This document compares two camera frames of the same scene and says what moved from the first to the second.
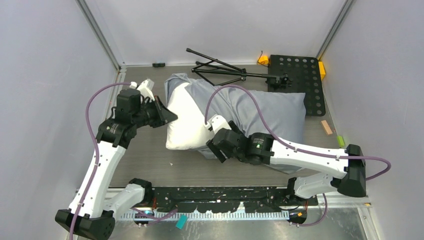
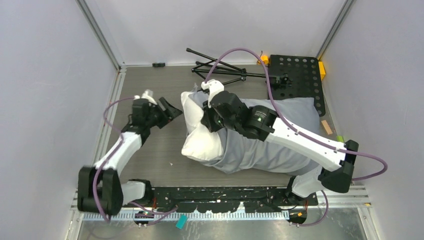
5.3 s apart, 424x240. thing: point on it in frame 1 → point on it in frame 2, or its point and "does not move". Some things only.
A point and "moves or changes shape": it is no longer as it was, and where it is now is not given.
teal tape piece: (182, 221) does not move
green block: (341, 141) does not move
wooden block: (326, 127) does not move
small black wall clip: (158, 65) does not move
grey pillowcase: (281, 114) moves or changes shape
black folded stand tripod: (283, 79) does not move
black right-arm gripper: (216, 150) → (207, 118)
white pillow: (188, 131) moves or changes shape
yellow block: (322, 70) does not move
